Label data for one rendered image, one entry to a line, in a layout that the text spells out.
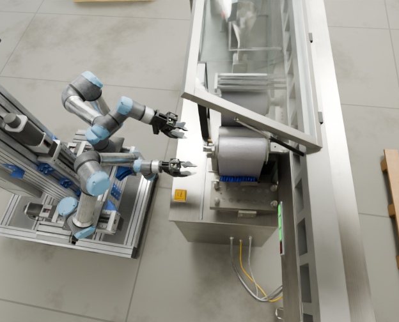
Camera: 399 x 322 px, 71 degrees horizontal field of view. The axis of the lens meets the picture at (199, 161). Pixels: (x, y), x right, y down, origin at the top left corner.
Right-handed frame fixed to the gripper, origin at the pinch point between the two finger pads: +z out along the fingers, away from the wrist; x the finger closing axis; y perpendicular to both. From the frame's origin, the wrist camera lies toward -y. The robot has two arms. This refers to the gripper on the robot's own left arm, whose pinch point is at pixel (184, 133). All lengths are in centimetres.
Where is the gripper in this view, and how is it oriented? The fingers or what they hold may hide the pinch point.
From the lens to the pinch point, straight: 141.1
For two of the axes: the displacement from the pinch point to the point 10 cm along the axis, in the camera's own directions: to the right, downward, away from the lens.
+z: 8.1, 3.1, 5.0
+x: 0.8, -9.0, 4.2
